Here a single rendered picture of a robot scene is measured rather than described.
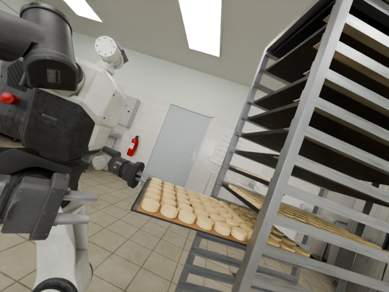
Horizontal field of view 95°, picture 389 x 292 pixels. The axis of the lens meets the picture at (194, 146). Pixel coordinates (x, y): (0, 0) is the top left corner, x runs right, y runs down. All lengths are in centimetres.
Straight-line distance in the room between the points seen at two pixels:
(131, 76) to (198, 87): 171
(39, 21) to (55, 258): 66
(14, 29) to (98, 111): 23
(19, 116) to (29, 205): 36
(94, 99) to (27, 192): 30
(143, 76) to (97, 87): 428
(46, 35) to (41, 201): 33
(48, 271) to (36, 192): 47
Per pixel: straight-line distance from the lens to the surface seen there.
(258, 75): 106
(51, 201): 41
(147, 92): 466
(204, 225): 56
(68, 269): 81
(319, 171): 65
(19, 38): 51
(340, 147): 69
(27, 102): 71
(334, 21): 72
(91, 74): 61
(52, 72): 52
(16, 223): 43
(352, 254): 116
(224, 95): 433
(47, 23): 56
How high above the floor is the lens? 114
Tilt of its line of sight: 2 degrees up
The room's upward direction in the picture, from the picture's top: 21 degrees clockwise
